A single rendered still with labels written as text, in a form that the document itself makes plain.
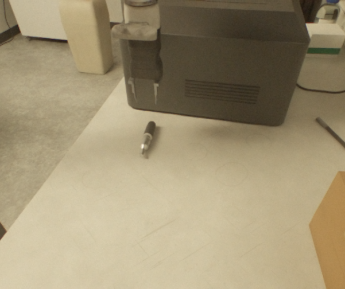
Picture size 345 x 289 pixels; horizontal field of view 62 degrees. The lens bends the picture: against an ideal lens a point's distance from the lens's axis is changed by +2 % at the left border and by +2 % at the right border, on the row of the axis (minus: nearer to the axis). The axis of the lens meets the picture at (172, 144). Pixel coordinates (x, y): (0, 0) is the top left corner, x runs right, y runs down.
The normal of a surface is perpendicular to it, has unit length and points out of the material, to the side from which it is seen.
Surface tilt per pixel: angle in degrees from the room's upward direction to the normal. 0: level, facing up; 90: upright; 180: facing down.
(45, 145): 0
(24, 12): 90
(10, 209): 0
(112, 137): 0
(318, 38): 90
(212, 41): 90
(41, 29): 90
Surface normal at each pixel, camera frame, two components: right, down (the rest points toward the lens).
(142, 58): -0.18, 0.76
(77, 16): -0.22, 0.57
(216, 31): -0.20, 0.15
